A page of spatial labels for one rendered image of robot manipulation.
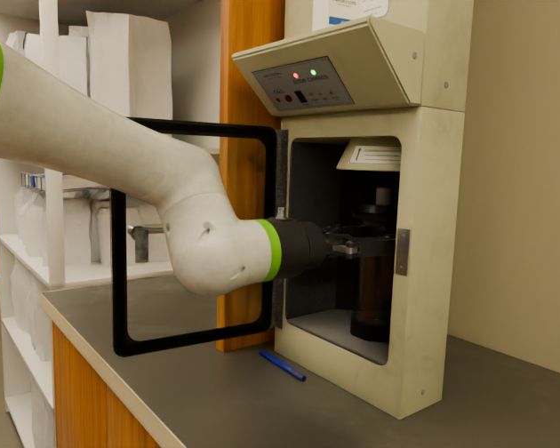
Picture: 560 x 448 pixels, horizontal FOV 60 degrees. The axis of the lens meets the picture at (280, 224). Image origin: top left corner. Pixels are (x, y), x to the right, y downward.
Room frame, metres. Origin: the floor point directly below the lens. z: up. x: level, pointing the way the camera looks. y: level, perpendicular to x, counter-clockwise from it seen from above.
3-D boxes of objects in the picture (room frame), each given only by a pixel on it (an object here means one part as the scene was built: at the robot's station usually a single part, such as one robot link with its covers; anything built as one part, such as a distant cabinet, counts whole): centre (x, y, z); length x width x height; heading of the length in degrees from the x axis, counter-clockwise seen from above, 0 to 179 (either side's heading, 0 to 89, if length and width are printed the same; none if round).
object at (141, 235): (0.78, 0.23, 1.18); 0.02 x 0.02 x 0.06; 31
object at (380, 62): (0.78, -0.05, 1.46); 0.32 x 0.11 x 0.10; 38
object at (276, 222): (0.72, 0.00, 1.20); 0.09 x 0.06 x 0.12; 38
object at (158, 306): (0.85, 0.14, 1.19); 0.30 x 0.01 x 0.40; 121
